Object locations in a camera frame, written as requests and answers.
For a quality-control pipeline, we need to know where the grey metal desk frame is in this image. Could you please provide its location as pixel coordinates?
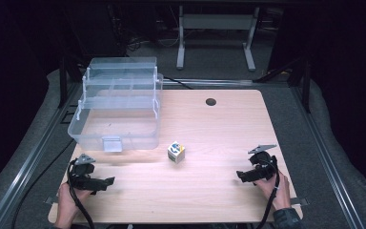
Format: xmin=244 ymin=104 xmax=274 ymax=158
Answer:
xmin=175 ymin=5 xmax=261 ymax=72

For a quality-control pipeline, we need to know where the person's left hand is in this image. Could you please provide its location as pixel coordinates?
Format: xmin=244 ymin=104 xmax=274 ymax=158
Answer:
xmin=53 ymin=182 xmax=93 ymax=229

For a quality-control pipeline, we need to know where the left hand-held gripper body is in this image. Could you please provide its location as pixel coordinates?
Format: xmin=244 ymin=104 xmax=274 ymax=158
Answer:
xmin=67 ymin=153 xmax=102 ymax=192

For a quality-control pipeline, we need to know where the clear plastic tiered storage box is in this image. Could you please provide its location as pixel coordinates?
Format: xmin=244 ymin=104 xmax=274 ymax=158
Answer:
xmin=67 ymin=56 xmax=165 ymax=153

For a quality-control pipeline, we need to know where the person's right hand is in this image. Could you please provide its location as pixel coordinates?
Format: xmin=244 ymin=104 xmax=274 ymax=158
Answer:
xmin=253 ymin=171 xmax=292 ymax=212

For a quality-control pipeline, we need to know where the aluminium side rail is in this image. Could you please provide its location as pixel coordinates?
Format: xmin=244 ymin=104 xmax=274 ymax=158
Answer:
xmin=0 ymin=84 xmax=84 ymax=229
xmin=290 ymin=86 xmax=366 ymax=229

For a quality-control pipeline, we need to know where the tangle of background cables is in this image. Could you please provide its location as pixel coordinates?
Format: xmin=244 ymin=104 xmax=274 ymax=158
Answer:
xmin=125 ymin=31 xmax=180 ymax=52

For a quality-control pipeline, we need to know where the black floor cable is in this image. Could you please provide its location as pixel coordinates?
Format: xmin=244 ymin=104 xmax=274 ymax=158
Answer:
xmin=10 ymin=139 xmax=76 ymax=229

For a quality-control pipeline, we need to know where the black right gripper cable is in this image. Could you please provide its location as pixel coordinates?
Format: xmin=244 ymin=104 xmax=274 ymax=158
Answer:
xmin=254 ymin=156 xmax=282 ymax=229

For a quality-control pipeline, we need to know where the thin black cable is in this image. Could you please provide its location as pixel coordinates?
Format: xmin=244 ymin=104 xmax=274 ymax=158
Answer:
xmin=163 ymin=75 xmax=194 ymax=90

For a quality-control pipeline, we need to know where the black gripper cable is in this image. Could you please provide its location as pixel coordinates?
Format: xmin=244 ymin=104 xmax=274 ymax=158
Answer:
xmin=254 ymin=156 xmax=282 ymax=229
xmin=66 ymin=158 xmax=96 ymax=229

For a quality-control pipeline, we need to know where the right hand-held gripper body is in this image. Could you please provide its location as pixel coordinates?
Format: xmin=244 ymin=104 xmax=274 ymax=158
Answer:
xmin=247 ymin=144 xmax=279 ymax=183

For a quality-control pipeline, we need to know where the silver back rail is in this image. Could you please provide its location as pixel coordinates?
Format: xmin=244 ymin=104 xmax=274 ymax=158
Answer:
xmin=161 ymin=78 xmax=254 ymax=87

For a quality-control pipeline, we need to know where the black upright post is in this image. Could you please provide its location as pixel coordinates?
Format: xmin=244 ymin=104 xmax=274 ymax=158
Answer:
xmin=58 ymin=56 xmax=69 ymax=109

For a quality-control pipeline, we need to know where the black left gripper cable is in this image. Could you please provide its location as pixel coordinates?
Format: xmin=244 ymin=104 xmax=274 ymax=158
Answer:
xmin=66 ymin=158 xmax=96 ymax=229

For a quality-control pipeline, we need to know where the small colourful printed cube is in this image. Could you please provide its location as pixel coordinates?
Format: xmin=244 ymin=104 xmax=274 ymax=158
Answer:
xmin=167 ymin=140 xmax=186 ymax=164

